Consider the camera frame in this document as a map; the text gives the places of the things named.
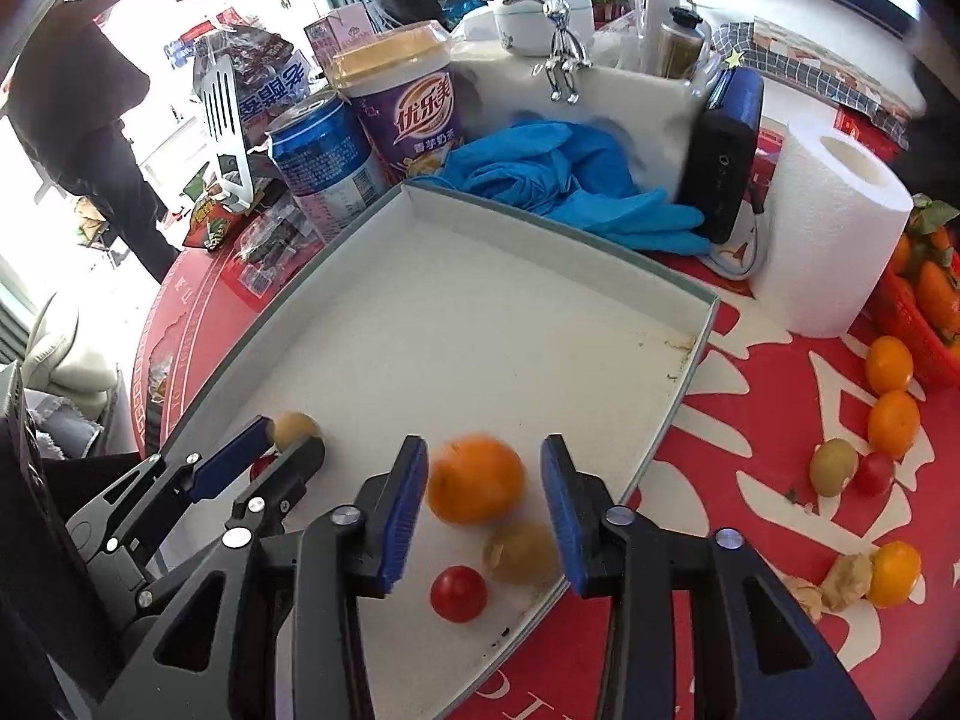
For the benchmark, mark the white paper towel roll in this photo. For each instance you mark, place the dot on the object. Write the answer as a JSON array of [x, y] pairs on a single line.
[[836, 212]]

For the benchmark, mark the orange basket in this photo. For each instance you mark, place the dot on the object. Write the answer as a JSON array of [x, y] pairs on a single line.
[[893, 424], [889, 365]]

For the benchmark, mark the blue drink can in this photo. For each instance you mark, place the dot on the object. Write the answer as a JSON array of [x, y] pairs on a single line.
[[327, 162]]

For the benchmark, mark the white plastic basket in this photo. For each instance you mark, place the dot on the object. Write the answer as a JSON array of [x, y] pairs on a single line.
[[226, 145]]

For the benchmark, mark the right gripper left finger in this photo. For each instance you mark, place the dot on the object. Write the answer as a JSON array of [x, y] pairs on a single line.
[[212, 652]]

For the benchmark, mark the person in black coat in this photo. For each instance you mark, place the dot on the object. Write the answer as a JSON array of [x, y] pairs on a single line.
[[69, 90]]

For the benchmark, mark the blue rubber gloves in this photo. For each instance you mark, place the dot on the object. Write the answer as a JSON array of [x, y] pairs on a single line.
[[576, 175]]

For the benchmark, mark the black power bank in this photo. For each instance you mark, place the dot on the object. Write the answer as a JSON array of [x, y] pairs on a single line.
[[717, 169]]

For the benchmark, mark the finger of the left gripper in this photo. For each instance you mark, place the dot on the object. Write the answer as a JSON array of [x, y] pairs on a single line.
[[157, 492], [117, 562]]

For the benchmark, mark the orange tangerine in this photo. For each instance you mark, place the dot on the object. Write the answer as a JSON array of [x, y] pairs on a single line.
[[475, 479], [896, 568]]

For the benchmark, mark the red plastic fruit basket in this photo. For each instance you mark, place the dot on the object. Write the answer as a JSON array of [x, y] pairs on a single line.
[[916, 301]]

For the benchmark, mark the red cherry tomato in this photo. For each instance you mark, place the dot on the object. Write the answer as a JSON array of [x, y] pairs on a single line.
[[459, 594]]

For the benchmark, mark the green kiwi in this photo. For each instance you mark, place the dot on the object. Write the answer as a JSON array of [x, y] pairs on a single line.
[[522, 553]]

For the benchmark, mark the walnut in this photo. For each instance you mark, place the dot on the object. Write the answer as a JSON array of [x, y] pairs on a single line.
[[847, 582]]

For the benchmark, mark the purple milk tea cup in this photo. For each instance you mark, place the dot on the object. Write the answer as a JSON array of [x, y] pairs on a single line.
[[401, 87]]

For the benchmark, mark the red round table mat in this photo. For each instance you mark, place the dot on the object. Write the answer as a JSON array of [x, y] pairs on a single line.
[[734, 455]]

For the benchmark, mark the kiwi near oranges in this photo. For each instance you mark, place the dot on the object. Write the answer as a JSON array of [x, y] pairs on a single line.
[[832, 466]]

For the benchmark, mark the cherry tomato on mat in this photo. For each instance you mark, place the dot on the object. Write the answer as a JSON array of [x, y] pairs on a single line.
[[874, 475]]

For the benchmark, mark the white grey-rimmed tray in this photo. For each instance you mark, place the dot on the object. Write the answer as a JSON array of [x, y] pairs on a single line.
[[441, 316]]

